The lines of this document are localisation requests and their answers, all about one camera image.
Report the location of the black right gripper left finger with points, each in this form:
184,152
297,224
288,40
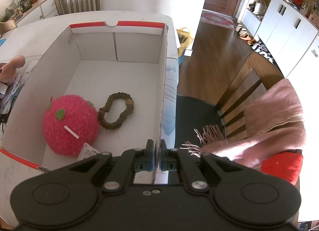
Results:
128,164

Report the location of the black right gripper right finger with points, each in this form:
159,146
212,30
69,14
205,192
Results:
177,160

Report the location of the brown hair scrunchie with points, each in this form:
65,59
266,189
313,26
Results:
118,107

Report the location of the pink fluffy plush ball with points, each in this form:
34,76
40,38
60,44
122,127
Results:
68,123

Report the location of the white cardboard box red rim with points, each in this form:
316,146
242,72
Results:
92,61

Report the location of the pink fringed scarf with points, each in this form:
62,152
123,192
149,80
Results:
274,124

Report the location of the red cushion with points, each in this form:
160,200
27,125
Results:
286,166

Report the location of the yellow plastic bag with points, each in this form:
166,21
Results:
185,39

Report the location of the patterned door rug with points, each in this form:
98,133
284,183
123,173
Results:
217,19

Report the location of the pink plush toy limb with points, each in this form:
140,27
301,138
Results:
8,70

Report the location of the white cabinet row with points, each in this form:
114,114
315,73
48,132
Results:
286,33

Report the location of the white wooden sideboard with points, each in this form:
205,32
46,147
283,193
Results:
42,9

